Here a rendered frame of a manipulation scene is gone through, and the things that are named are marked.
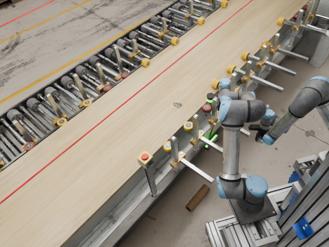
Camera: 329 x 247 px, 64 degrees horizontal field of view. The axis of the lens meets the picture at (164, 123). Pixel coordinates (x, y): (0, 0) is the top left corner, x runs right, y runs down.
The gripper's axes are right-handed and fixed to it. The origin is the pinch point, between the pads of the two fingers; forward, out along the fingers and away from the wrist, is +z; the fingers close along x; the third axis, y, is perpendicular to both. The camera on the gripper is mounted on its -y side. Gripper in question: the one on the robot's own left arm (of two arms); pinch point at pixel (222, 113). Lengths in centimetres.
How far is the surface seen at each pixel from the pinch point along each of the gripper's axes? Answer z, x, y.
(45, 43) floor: 101, -350, -160
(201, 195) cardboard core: 93, -5, 29
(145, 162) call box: -21, -31, 70
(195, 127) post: -1.2, -14.8, 20.3
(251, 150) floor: 101, 32, -44
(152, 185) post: 13, -32, 68
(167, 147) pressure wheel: 10.2, -32.3, 36.3
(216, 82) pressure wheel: 3.2, -13.5, -36.3
